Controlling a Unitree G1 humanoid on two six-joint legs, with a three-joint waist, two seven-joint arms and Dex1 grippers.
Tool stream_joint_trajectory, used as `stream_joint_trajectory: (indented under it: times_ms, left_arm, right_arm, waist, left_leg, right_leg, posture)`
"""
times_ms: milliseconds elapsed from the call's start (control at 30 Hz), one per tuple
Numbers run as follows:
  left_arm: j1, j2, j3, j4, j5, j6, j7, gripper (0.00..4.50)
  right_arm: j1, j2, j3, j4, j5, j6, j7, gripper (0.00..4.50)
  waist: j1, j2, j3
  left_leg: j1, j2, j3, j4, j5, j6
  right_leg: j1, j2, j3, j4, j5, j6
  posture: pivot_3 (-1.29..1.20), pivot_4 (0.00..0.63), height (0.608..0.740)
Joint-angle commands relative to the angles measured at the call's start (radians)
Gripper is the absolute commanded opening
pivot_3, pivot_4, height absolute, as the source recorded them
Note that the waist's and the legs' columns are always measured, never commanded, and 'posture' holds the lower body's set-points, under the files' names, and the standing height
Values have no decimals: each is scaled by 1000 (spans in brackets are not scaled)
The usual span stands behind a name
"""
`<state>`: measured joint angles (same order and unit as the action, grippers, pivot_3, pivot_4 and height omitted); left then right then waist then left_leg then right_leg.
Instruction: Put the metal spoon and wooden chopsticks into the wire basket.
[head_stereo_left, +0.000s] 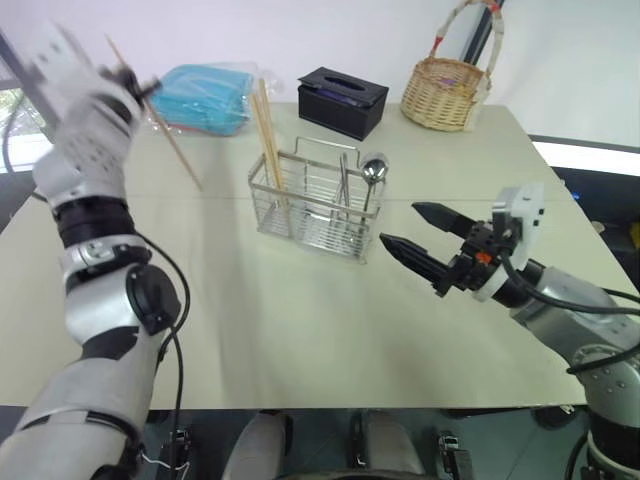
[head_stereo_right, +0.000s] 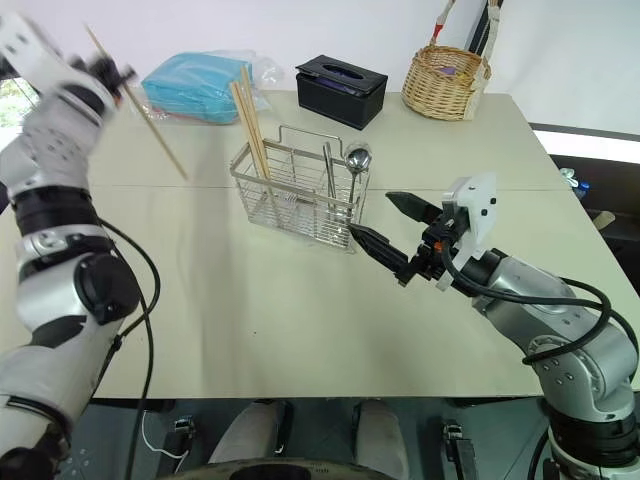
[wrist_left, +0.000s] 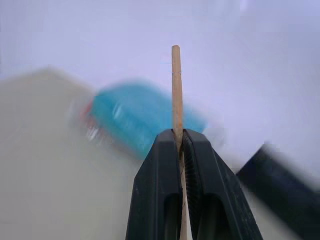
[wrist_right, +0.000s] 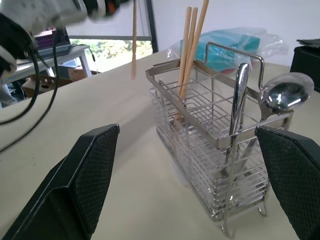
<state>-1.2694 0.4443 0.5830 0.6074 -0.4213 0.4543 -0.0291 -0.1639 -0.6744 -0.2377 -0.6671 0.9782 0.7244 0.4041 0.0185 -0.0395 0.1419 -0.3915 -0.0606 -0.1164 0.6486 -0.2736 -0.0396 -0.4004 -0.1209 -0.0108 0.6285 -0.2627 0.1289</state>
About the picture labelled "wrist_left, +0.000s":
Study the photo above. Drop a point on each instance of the blue plastic mat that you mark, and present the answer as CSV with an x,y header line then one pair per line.
x,y
135,115

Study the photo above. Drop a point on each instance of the dark blue object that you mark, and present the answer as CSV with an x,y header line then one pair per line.
x,y
280,180

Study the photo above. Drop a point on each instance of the wooden chopstick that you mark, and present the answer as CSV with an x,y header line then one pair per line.
x,y
177,92

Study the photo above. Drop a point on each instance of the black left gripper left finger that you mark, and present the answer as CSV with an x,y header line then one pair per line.
x,y
155,185

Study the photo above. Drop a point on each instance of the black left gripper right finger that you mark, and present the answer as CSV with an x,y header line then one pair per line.
x,y
215,190

